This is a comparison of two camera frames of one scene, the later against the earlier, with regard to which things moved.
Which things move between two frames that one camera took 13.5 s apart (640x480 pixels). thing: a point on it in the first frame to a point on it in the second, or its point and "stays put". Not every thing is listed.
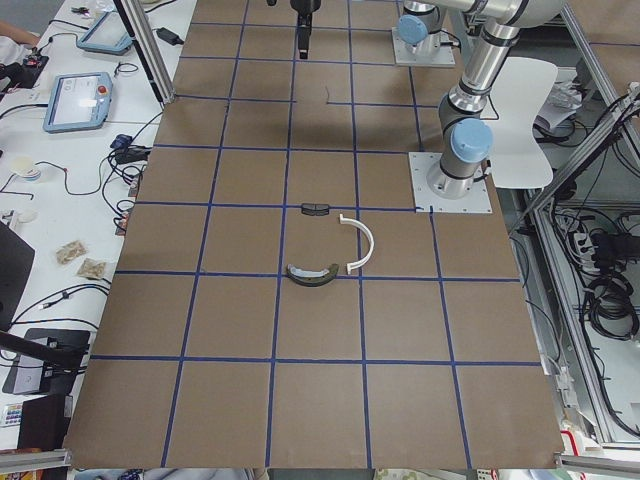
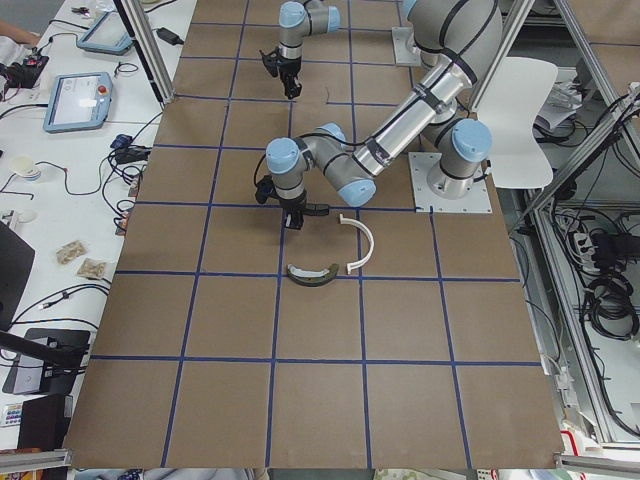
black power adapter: [168, 36] stays put
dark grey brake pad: [313, 209] stays put
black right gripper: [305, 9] to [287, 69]
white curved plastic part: [344, 220] stays put
